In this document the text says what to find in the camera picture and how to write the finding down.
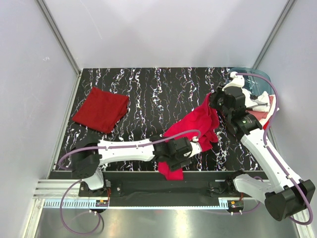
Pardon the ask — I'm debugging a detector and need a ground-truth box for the white folded t-shirt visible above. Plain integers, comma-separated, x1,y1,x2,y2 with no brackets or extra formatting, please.
264,95,279,121

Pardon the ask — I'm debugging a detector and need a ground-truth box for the folded dark red t-shirt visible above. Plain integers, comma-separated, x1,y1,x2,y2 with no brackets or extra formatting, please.
72,87,129,133

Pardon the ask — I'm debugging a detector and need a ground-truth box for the left aluminium frame post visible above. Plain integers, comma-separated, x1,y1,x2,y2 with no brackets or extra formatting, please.
35,0,81,76

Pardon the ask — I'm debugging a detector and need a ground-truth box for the white black printed t-shirt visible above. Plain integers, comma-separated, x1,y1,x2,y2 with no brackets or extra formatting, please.
242,88,270,113

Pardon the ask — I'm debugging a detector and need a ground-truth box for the dusty pink folded t-shirt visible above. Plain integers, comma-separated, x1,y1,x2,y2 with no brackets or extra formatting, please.
248,95,274,121

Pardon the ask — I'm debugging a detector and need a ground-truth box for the aluminium frame post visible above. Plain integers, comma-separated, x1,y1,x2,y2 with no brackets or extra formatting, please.
35,0,81,76
252,0,297,69

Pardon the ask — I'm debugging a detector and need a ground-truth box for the red t-shirt under pile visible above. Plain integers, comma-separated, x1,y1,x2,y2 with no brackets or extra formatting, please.
260,120,269,130

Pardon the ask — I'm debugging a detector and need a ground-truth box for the right aluminium frame post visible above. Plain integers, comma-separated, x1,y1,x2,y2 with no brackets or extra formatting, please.
252,0,297,69

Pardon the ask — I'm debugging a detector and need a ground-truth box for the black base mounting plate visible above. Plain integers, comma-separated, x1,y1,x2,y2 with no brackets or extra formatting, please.
78,171,258,208

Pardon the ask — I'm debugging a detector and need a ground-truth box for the white slotted cable duct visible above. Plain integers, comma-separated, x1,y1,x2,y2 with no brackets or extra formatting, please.
44,197,230,210

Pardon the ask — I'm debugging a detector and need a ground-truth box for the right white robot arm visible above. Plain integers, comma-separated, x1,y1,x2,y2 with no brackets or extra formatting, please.
210,86,316,225

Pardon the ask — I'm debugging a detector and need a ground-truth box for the blue transparent plastic bin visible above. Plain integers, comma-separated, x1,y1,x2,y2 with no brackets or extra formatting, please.
226,67,274,96

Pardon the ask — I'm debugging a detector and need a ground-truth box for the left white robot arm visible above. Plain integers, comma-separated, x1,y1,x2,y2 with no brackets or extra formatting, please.
71,135,202,190

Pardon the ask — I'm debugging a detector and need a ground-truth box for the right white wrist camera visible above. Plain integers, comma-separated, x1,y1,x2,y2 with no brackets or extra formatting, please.
222,71,245,91

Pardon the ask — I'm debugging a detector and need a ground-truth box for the bright pink-red t-shirt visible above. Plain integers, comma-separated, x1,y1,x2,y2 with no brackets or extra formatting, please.
158,93,219,180

